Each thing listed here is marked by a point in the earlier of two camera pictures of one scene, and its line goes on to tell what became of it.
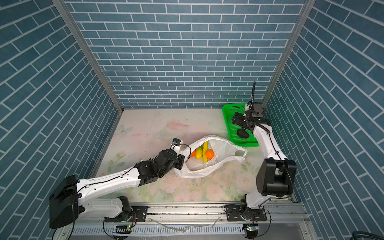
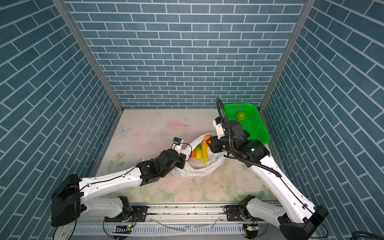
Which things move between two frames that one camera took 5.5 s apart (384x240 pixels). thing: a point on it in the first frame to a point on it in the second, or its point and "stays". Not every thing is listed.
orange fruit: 210,154 to 206,137
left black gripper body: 177,163 stays
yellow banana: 205,148 stays
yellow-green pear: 198,153 stays
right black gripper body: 241,120 to 222,144
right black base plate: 234,213 stays
